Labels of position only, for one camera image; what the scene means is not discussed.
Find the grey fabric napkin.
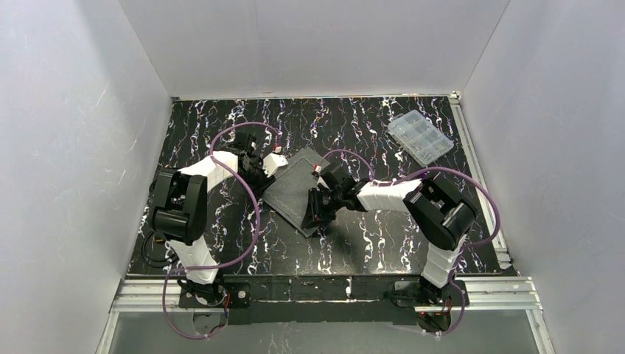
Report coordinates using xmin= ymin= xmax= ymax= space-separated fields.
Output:
xmin=262 ymin=147 xmax=328 ymax=238

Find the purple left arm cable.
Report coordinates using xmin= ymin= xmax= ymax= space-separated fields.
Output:
xmin=162 ymin=121 xmax=283 ymax=341

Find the aluminium front frame rail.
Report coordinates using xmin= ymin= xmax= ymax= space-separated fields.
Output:
xmin=111 ymin=275 xmax=542 ymax=312

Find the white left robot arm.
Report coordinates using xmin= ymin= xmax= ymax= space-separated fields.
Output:
xmin=148 ymin=133 xmax=288 ymax=285

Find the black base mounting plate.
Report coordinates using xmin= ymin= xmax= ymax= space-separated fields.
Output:
xmin=178 ymin=273 xmax=469 ymax=336

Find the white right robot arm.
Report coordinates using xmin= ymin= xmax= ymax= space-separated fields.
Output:
xmin=301 ymin=164 xmax=477 ymax=291

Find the clear plastic screw box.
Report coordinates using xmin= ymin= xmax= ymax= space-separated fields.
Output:
xmin=387 ymin=110 xmax=454 ymax=167

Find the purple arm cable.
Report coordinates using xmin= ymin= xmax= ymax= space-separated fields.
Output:
xmin=162 ymin=121 xmax=283 ymax=341
xmin=312 ymin=148 xmax=502 ymax=338

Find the lower black coiled cable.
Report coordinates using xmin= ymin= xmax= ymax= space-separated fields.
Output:
xmin=140 ymin=232 xmax=179 ymax=268

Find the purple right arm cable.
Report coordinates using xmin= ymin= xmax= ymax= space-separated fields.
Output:
xmin=312 ymin=148 xmax=502 ymax=338

